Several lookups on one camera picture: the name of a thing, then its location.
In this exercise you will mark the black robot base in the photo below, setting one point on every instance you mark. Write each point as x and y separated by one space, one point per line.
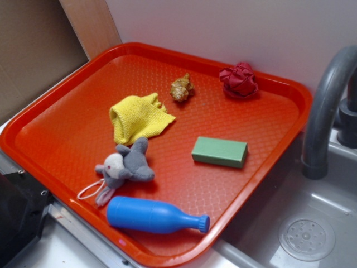
24 206

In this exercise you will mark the green rectangular block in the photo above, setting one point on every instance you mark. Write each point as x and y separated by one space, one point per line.
220 152

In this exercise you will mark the orange plastic tray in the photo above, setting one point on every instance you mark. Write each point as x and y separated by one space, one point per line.
62 136

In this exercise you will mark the brown seashell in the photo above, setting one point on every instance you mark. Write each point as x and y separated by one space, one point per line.
182 88

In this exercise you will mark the yellow cloth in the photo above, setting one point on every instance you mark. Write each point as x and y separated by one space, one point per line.
135 117

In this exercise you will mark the grey plush mouse toy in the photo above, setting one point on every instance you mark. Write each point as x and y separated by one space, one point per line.
128 163

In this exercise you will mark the crumpled red cloth ball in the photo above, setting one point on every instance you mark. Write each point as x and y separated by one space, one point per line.
239 81

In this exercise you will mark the blue plastic bottle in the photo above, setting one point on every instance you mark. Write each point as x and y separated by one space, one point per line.
152 216

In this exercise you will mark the grey plastic sink basin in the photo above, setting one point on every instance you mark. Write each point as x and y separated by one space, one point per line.
292 221

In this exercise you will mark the wooden board strip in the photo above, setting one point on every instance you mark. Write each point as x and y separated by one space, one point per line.
93 24

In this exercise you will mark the brown cardboard panel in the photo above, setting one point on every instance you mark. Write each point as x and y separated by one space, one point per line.
38 49

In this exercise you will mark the grey sink faucet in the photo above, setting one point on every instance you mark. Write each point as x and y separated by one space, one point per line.
333 103

